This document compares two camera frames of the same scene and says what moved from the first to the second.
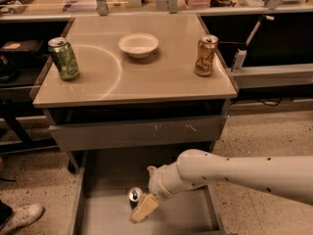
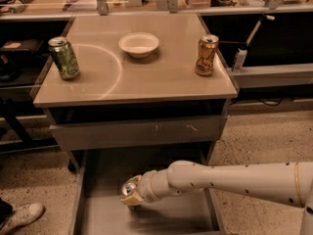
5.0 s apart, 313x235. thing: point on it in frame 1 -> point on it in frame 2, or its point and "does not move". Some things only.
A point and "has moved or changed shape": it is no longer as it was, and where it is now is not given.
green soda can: [65, 59] does not move
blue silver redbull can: [135, 196] has moved or changed shape
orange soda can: [206, 49] does not move
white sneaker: [22, 216] does not move
